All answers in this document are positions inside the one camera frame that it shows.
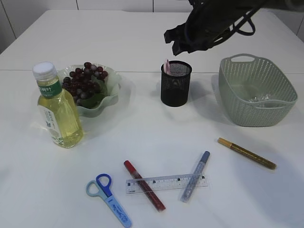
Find black mesh pen holder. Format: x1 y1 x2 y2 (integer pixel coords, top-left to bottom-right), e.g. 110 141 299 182
161 60 192 107

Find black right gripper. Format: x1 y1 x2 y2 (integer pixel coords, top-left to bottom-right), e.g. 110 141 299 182
164 0 264 56

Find green plastic woven basket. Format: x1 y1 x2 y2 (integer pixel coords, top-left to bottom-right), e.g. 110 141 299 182
218 54 298 127

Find blue safety scissors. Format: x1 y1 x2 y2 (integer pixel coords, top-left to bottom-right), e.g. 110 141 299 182
85 173 132 228

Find gold glitter marker pen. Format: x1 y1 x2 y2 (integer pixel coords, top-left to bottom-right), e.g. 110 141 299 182
217 137 277 170

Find purple artificial grape bunch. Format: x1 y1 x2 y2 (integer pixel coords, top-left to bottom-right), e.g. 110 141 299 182
62 62 109 109

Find yellow tea drink bottle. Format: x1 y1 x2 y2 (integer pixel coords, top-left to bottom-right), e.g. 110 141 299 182
32 62 83 149

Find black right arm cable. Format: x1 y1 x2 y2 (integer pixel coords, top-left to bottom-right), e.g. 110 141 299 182
209 4 257 46

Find pink purple safety scissors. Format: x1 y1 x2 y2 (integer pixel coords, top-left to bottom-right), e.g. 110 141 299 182
163 59 171 75

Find blue glitter marker pen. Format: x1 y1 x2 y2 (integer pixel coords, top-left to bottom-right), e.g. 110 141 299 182
180 151 210 203

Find clear plastic sheet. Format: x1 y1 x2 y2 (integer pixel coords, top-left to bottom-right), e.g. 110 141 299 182
248 93 272 108

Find red glitter marker pen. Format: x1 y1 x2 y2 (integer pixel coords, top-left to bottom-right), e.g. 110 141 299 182
123 160 166 212

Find green glass wavy plate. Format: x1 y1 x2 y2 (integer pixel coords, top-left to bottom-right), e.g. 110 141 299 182
57 62 121 117

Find clear plastic ruler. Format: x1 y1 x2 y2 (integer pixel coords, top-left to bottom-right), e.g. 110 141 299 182
125 173 209 195

